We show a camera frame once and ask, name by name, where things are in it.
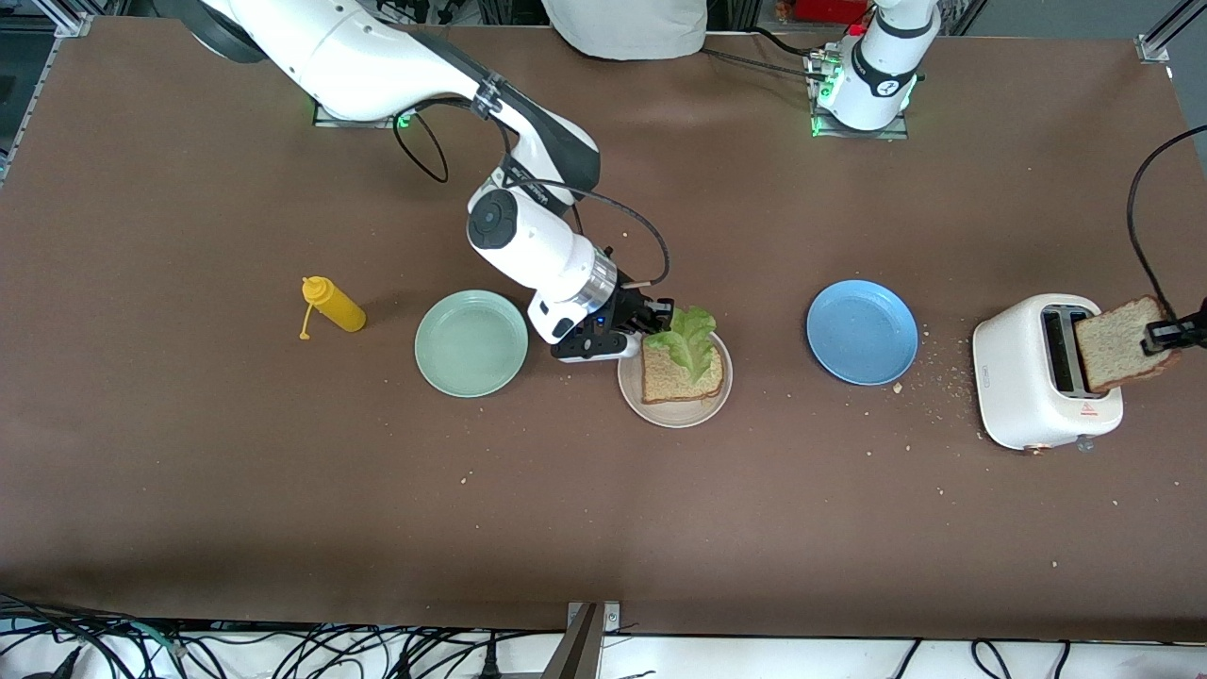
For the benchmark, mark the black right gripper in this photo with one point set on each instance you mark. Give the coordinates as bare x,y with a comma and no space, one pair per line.
630,312

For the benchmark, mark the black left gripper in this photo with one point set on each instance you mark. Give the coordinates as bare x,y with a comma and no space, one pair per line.
1172,333

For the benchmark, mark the green lettuce leaf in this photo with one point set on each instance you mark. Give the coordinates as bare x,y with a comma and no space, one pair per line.
693,344

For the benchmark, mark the brown toast bread slice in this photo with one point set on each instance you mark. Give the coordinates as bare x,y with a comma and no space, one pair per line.
1113,349
665,382

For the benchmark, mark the yellow mustard squeeze bottle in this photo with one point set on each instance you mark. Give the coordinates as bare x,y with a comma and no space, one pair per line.
338,306

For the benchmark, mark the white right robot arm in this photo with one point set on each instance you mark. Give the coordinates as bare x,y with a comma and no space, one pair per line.
358,57

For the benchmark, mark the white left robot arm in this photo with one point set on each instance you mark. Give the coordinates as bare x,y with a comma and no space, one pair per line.
882,71

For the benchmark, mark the beige plate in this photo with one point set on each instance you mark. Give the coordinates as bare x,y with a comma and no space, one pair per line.
679,415

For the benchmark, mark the mint green plate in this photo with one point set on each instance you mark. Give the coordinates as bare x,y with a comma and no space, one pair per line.
471,344

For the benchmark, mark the blue plate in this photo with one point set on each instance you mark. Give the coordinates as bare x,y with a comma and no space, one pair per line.
862,332

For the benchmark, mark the white toaster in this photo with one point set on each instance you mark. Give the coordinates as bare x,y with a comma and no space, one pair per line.
1014,377

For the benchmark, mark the brown table cover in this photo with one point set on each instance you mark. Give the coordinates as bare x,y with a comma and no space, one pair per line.
603,528

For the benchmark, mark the red box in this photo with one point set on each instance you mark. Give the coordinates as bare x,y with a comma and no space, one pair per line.
830,9

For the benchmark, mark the aluminium frame profile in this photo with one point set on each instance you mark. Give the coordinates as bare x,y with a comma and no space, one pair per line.
1155,47
71,24

